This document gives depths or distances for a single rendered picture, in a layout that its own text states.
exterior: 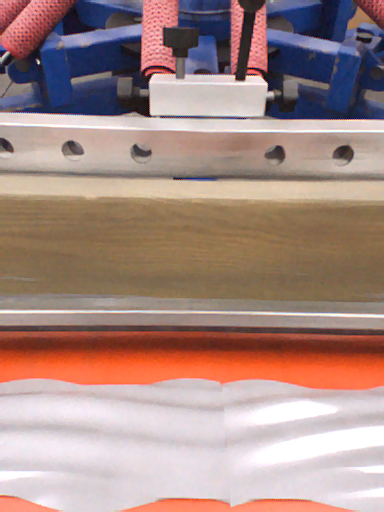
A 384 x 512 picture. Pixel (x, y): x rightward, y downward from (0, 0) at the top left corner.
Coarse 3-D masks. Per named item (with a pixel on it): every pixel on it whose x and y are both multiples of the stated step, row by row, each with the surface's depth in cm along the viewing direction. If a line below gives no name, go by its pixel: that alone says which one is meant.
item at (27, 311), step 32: (0, 320) 25; (32, 320) 25; (64, 320) 25; (96, 320) 25; (128, 320) 25; (160, 320) 25; (192, 320) 25; (224, 320) 25; (256, 320) 25; (288, 320) 25; (320, 320) 25; (352, 320) 25
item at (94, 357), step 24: (0, 336) 29; (24, 336) 29; (48, 336) 29; (72, 336) 29; (96, 336) 29; (120, 336) 29; (144, 336) 29; (168, 336) 29; (192, 336) 29; (0, 360) 27; (24, 360) 27; (48, 360) 27; (72, 360) 27; (96, 360) 27; (120, 360) 27; (144, 360) 27; (168, 360) 27; (192, 360) 27; (216, 360) 28; (96, 384) 26; (120, 384) 26; (0, 504) 19; (24, 504) 19; (144, 504) 20; (168, 504) 20; (192, 504) 20; (216, 504) 20
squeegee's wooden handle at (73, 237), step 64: (0, 192) 23; (64, 192) 24; (128, 192) 24; (192, 192) 24; (256, 192) 24; (320, 192) 24; (0, 256) 25; (64, 256) 25; (128, 256) 25; (192, 256) 25; (256, 256) 25; (320, 256) 25
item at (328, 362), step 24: (216, 336) 29; (240, 336) 30; (264, 336) 30; (288, 336) 30; (312, 336) 30; (336, 336) 30; (360, 336) 30; (240, 360) 28; (264, 360) 28; (288, 360) 28; (312, 360) 28; (336, 360) 28; (360, 360) 28; (312, 384) 26; (336, 384) 26; (360, 384) 26; (240, 504) 20; (264, 504) 20; (288, 504) 20; (312, 504) 20
